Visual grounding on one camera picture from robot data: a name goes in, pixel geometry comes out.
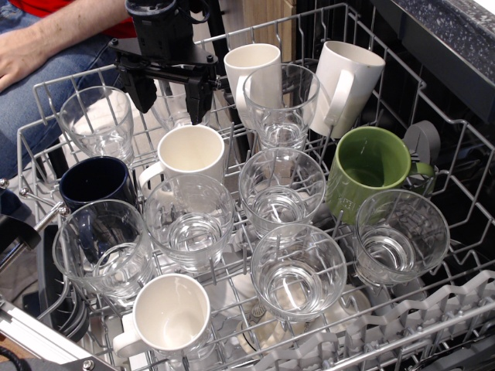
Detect clear glass front centre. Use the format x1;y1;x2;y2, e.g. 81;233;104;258
251;224;347;322

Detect cream mug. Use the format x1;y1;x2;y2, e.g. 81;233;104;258
138;124;226;196
113;274;211;359

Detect green ceramic mug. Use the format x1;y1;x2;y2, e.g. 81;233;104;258
326;127;435;225

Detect white mug back centre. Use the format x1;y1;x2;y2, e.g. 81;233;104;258
224;43;282;130

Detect clear glass back left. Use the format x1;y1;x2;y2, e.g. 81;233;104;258
59;86;135;165

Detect clear glass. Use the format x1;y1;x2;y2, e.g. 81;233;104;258
238;148;326;237
144;174;235;274
59;86;135;165
152;80;192;131
243;63;320;150
53;199;155;308
353;189;450;287
251;224;347;322

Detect clear glass back middle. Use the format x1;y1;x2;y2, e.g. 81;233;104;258
152;80;192;131

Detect white mug back right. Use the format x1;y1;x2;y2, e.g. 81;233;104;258
309;41;385;139

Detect cream mug front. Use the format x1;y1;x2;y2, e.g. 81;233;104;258
113;274;211;359

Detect person's bare forearm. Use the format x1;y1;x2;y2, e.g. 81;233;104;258
29;0;129;60

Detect cream mug centre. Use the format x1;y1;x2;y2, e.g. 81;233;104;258
138;124;226;196

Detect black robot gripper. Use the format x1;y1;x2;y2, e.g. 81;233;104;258
110;1;217;124

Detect grey plastic rack clip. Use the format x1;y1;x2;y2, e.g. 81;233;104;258
402;121;441;185

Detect dark blue mug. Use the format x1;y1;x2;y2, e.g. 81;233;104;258
59;156;138;212

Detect clear glass front left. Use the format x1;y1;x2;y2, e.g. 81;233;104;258
53;199;155;308

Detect grey wire dishwasher rack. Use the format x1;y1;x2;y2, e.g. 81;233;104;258
19;2;494;370

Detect grey plastic tine row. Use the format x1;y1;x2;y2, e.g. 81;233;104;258
253;271;494;370

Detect person's bare hand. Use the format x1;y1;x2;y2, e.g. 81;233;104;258
1;27;49;92

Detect clear glass right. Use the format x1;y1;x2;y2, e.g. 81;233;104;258
353;189;450;287

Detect clear glass back centre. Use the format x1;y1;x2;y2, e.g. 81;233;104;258
243;63;320;150

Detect clear glass centre left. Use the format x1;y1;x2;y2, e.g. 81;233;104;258
144;174;235;274

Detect white mug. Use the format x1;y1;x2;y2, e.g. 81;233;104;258
224;43;282;130
309;41;385;139

